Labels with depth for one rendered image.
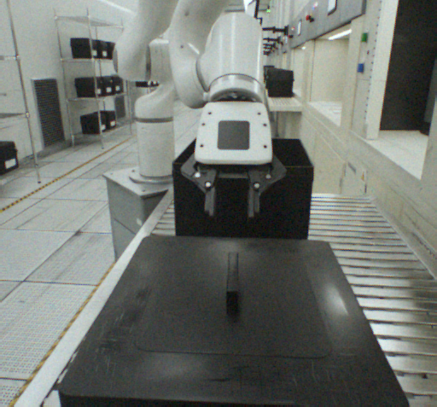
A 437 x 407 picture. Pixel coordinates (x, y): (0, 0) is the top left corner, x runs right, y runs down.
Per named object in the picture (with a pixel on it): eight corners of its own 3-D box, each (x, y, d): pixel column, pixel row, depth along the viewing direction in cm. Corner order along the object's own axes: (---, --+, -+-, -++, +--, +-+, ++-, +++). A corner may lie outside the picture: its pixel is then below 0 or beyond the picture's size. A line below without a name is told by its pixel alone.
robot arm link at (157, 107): (132, 118, 117) (125, 39, 110) (186, 115, 124) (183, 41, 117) (139, 124, 107) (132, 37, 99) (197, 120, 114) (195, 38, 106)
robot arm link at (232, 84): (201, 73, 50) (201, 90, 49) (265, 73, 49) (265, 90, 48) (206, 112, 57) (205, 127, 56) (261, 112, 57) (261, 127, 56)
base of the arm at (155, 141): (119, 173, 121) (113, 119, 116) (167, 165, 133) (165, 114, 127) (146, 188, 108) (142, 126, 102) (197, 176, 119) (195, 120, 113)
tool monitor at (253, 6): (243, 37, 425) (244, 3, 413) (286, 37, 420) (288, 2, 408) (241, 35, 386) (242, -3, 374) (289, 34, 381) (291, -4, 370)
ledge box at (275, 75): (265, 95, 389) (267, 69, 380) (292, 95, 385) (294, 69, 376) (265, 97, 360) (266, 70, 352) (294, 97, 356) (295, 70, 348)
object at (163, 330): (145, 287, 60) (140, 215, 55) (324, 293, 58) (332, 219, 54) (60, 485, 32) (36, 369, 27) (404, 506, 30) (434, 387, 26)
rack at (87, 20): (106, 132, 616) (94, 20, 560) (132, 133, 612) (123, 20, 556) (71, 148, 502) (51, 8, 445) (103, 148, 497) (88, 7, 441)
